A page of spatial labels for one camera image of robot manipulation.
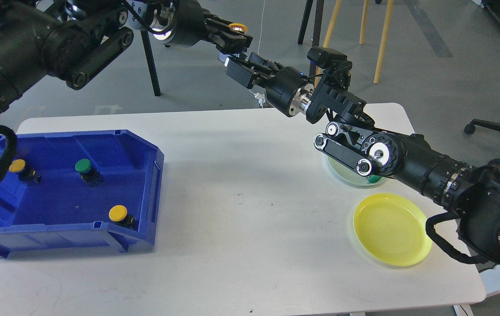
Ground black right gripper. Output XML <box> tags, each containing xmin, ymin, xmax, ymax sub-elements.
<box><xmin>225</xmin><ymin>52</ymin><xmax>308</xmax><ymax>117</ymax></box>

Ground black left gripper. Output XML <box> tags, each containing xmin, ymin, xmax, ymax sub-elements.
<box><xmin>154</xmin><ymin>0</ymin><xmax>254</xmax><ymax>54</ymax></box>

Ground yellow button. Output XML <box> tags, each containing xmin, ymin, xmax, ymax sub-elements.
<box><xmin>228</xmin><ymin>23</ymin><xmax>248</xmax><ymax>34</ymax></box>
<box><xmin>9</xmin><ymin>159</ymin><xmax>42</xmax><ymax>186</ymax></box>
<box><xmin>108</xmin><ymin>205</ymin><xmax>136</xmax><ymax>230</ymax></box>

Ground green button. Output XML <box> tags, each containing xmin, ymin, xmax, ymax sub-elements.
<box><xmin>74</xmin><ymin>158</ymin><xmax>104</xmax><ymax>187</ymax></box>
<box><xmin>368</xmin><ymin>175</ymin><xmax>382</xmax><ymax>184</ymax></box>

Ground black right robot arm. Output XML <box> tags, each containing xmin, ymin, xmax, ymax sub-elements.
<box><xmin>219</xmin><ymin>47</ymin><xmax>500</xmax><ymax>265</ymax></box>

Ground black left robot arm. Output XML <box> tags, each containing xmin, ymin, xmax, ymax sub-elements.
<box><xmin>0</xmin><ymin>0</ymin><xmax>252</xmax><ymax>182</ymax></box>

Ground light green plate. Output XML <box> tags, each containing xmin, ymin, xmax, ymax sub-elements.
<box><xmin>326</xmin><ymin>157</ymin><xmax>388</xmax><ymax>188</ymax></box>

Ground yellow plate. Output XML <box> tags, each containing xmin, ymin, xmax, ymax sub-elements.
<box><xmin>352</xmin><ymin>193</ymin><xmax>432</xmax><ymax>267</ymax></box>

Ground black table leg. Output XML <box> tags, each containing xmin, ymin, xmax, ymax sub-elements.
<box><xmin>297</xmin><ymin>0</ymin><xmax>325</xmax><ymax>46</ymax></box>

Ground yellow wooden chair legs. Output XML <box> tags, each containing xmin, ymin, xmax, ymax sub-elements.
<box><xmin>322</xmin><ymin>0</ymin><xmax>395</xmax><ymax>84</ymax></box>

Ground blue plastic bin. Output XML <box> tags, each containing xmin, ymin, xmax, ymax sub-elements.
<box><xmin>0</xmin><ymin>130</ymin><xmax>164</xmax><ymax>259</ymax></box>

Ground white cable on floor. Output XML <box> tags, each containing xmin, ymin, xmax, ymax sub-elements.
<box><xmin>250</xmin><ymin>0</ymin><xmax>264</xmax><ymax>108</ymax></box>

